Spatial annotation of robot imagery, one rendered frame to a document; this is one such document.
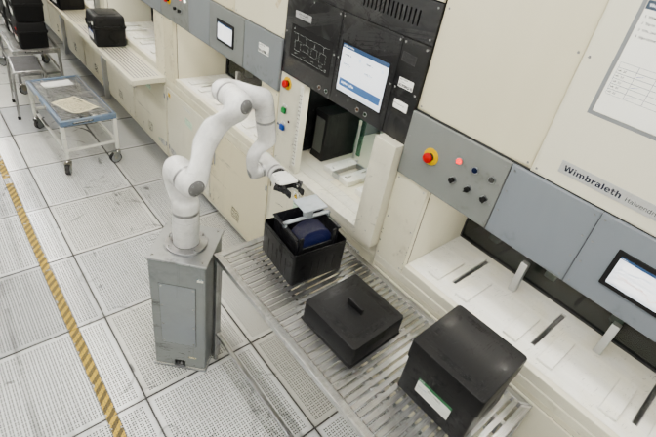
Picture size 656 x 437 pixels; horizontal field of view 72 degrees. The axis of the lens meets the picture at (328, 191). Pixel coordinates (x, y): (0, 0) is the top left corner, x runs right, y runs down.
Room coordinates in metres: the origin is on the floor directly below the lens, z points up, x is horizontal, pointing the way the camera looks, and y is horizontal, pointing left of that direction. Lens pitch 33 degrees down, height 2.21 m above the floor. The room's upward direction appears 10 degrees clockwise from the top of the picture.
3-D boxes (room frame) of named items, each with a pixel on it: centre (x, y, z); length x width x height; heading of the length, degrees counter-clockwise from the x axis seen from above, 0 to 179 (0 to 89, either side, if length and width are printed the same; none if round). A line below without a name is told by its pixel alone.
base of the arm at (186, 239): (1.57, 0.60, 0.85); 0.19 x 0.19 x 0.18
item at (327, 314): (1.26, -0.19, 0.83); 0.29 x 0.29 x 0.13; 47
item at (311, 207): (1.61, 0.07, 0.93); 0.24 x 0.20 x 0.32; 130
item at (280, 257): (1.61, 0.07, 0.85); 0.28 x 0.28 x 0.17; 40
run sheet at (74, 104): (3.25, 2.15, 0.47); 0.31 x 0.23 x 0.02; 67
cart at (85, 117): (3.39, 2.26, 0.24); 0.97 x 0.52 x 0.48; 48
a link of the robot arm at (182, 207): (1.59, 0.63, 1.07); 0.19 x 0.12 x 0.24; 47
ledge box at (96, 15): (3.89, 2.17, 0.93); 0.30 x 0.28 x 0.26; 43
